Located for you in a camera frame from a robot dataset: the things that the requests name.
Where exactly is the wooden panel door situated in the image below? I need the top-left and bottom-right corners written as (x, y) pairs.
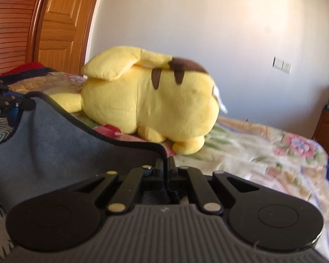
top-left (30, 0), bottom-right (104, 76)

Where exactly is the yellow plush toy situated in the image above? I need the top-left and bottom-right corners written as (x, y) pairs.
top-left (47, 46), bottom-right (229, 155)

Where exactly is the grey-blue towel with black edge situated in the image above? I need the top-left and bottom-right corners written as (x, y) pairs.
top-left (0, 92), bottom-right (171, 215)

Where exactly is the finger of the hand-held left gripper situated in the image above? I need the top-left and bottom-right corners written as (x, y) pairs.
top-left (0, 76), bottom-right (36, 112)
top-left (8, 106), bottom-right (20, 128)

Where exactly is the red cloth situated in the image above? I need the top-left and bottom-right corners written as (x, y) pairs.
top-left (0, 62), bottom-right (45, 78)

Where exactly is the white wall switch plate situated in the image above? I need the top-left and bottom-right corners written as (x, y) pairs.
top-left (272, 56), bottom-right (291, 74)

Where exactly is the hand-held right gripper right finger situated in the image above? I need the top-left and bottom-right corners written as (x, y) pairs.
top-left (167, 156), bottom-right (261, 215)

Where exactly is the dark blue cloth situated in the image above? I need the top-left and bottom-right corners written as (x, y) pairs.
top-left (0, 67), bottom-right (59, 86)

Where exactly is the floral bed blanket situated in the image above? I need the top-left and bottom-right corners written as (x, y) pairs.
top-left (8, 72), bottom-right (329, 262)

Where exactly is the wooden louvered wardrobe door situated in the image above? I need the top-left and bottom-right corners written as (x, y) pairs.
top-left (0, 0), bottom-right (51, 78)

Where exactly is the wooden cabinet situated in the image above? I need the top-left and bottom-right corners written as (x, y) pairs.
top-left (312, 107), bottom-right (329, 167)

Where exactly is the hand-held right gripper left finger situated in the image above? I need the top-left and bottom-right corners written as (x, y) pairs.
top-left (68, 157), bottom-right (166, 215)

